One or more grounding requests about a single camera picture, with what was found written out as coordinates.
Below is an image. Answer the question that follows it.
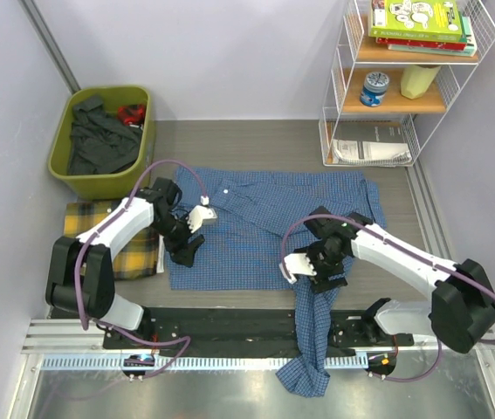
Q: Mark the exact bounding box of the dark grey shirt in bin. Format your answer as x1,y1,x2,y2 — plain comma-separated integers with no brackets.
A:
67,94,142,175

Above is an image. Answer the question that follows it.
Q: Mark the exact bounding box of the olive green plastic bin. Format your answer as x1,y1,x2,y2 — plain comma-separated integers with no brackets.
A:
47,85,155,200

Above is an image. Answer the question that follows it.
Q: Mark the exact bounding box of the blue checked long sleeve shirt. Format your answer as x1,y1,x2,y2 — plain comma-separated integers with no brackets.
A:
168,168,386,397

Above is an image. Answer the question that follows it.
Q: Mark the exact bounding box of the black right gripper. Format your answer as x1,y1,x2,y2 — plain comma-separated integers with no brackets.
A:
296,241,347,294

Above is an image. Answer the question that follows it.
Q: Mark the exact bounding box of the red book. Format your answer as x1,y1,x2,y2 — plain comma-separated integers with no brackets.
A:
375,38,467,51

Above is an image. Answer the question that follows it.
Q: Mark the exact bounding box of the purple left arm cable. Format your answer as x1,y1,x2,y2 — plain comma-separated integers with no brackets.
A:
74,159,211,401

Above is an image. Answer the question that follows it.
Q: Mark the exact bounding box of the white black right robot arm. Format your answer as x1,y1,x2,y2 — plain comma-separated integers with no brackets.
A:
305,206,495,354

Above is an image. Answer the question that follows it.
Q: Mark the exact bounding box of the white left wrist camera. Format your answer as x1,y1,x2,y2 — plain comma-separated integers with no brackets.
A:
186,196,218,233

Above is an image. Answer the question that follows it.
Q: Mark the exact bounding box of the white folded paper booklet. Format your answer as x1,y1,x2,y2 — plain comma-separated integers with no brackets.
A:
332,140,412,166

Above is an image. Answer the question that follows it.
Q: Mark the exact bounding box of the pale yellow faceted vase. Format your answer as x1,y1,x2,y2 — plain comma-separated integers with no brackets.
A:
401,65,441,100

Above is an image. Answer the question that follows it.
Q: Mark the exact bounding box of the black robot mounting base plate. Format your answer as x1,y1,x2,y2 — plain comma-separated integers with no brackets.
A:
102,306,415,350

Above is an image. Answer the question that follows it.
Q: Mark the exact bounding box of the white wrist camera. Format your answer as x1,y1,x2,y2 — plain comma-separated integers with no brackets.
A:
278,253,317,285
186,196,218,233

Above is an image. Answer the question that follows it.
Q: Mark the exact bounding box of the white wire shelf rack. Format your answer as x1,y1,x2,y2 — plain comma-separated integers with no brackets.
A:
319,1,495,167

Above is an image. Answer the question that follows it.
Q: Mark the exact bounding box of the folded yellow plaid shirt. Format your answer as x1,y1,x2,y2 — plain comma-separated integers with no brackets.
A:
64,201,160,280

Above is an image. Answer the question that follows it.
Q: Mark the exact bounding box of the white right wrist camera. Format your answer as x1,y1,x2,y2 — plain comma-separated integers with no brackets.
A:
278,253,317,285

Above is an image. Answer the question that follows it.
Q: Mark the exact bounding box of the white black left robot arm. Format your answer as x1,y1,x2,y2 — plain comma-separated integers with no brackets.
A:
45,178,217,348

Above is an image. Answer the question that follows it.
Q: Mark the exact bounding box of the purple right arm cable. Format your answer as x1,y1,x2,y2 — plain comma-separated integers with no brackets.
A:
278,212,495,384

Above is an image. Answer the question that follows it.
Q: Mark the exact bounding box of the aluminium extrusion rail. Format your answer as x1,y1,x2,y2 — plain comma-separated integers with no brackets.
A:
22,313,495,355

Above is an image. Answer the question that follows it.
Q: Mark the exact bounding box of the red black garment in bin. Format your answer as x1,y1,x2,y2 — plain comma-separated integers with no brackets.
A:
117,104,147,126

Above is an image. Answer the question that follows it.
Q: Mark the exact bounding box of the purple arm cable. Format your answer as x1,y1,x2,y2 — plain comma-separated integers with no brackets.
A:
74,159,211,401
278,212,495,384

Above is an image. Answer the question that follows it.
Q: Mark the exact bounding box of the blue white round tin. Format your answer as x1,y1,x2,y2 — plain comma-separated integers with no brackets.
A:
360,72,390,107

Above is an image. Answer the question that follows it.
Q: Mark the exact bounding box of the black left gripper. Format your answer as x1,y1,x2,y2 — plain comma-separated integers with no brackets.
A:
149,211,204,267

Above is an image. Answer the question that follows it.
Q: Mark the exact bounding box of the white slotted cable duct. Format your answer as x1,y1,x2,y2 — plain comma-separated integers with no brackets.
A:
41,353,368,372

